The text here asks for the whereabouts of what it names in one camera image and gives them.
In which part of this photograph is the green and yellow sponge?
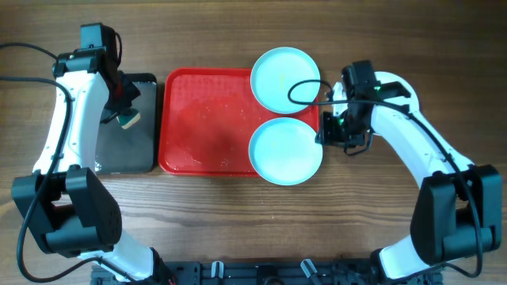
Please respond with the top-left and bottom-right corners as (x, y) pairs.
(116, 108), (141, 129)

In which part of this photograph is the teal round plate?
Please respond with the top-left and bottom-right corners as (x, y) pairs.
(250, 47), (321, 115)
(248, 117), (323, 186)

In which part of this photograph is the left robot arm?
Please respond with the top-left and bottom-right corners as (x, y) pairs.
(11, 23), (173, 284)

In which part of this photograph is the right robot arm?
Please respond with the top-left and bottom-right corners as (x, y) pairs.
(315, 61), (502, 283)

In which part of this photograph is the black rectangular tray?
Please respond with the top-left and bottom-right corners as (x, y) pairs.
(95, 73), (158, 174)

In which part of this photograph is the red plastic tray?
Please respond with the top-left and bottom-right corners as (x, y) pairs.
(158, 67), (321, 178)

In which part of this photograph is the right black cable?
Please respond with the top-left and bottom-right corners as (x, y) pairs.
(287, 79), (485, 279)

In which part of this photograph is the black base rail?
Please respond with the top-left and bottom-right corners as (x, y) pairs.
(90, 259), (441, 285)

